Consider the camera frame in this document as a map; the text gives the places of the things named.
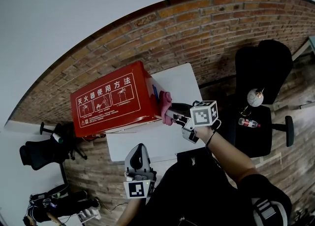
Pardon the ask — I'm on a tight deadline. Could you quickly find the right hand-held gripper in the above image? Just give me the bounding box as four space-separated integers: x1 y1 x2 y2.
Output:
165 100 222 144

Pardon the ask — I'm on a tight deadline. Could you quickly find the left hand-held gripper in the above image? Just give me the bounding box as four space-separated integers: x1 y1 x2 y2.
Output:
123 143 158 200

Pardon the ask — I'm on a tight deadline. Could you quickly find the pink cloth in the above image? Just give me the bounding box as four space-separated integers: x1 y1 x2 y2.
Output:
158 91 174 126

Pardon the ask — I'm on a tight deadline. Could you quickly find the red fire extinguisher box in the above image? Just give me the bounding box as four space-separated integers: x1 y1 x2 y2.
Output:
70 60 170 138

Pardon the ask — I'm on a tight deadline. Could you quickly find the person's left forearm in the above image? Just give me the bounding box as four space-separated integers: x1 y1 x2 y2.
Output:
115 197 146 226

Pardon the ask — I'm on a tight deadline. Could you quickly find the person's right forearm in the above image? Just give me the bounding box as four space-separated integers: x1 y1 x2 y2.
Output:
196 126 259 184

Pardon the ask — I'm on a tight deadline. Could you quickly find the person's black clothing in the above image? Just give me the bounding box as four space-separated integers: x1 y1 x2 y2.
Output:
142 150 293 226

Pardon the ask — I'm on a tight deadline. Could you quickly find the clear plastic bottle red label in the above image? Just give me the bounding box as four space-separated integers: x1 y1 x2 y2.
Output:
238 118 261 129

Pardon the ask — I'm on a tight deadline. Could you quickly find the white globe lamp gold stand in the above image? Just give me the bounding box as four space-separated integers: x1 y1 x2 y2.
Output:
238 87 266 117

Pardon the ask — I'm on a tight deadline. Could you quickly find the black mesh office chair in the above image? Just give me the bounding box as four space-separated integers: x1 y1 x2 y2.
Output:
19 121 88 171

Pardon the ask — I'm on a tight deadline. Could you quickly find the white desk black leg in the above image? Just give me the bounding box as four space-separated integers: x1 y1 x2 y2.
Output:
0 120 82 226

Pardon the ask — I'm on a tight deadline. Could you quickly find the light blue desk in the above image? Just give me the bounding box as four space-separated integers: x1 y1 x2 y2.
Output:
291 35 315 61

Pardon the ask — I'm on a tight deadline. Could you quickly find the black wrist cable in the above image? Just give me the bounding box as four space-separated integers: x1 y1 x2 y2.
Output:
205 119 228 171

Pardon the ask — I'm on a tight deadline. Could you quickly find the black floor cable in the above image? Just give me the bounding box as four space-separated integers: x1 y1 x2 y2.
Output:
99 201 129 213

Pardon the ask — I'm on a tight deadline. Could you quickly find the grey white backpack strap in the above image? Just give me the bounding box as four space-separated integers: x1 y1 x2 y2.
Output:
251 197 287 226

